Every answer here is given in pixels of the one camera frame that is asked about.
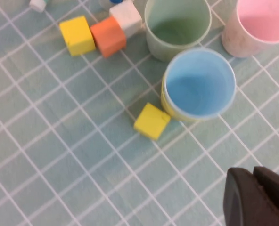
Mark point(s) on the yellow foam cube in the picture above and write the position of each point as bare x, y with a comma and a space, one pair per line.
77, 35
151, 122

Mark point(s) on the pink plastic cup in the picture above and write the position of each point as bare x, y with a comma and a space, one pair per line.
259, 23

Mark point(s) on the green checked tablecloth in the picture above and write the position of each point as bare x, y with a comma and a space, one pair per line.
59, 153

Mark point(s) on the yellow plastic cup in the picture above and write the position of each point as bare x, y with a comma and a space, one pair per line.
165, 103

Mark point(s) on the white foam cube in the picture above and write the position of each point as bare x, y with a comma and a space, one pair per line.
127, 16

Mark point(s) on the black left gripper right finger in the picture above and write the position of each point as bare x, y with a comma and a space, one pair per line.
276, 188

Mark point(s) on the green white glue stick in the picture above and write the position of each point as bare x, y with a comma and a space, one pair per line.
37, 5

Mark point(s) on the blue plastic cup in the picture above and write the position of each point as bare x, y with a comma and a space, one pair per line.
196, 87

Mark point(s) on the green plastic cup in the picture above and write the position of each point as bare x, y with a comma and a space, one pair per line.
177, 30

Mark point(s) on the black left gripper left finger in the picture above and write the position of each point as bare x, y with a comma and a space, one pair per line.
243, 202

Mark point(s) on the orange foam cube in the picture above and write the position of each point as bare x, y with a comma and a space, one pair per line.
109, 37

